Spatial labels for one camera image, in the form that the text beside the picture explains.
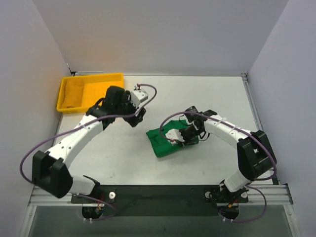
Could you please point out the aluminium right side rail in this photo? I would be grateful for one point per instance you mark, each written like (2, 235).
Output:
(251, 101)

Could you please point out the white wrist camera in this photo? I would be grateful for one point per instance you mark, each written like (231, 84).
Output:
(138, 96)
(174, 136)

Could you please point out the green t-shirt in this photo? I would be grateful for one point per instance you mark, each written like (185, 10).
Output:
(161, 146)

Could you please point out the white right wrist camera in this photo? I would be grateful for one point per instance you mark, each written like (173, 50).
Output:
(174, 136)

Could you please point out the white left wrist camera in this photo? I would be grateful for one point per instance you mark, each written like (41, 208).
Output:
(138, 96)

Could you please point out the aluminium front frame rail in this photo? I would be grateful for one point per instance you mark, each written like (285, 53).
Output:
(274, 194)

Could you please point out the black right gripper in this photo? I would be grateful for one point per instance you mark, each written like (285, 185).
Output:
(186, 135)

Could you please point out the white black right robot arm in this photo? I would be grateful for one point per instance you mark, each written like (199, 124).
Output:
(255, 157)

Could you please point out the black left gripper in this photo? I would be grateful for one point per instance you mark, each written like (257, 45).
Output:
(136, 116)

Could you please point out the rolled yellow t-shirt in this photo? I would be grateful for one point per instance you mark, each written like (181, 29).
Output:
(73, 93)

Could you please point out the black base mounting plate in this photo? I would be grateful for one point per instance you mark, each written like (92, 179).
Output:
(159, 201)

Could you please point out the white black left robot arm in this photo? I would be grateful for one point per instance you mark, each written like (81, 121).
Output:
(50, 169)

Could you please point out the yellow plastic bin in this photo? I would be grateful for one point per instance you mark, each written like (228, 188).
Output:
(94, 88)

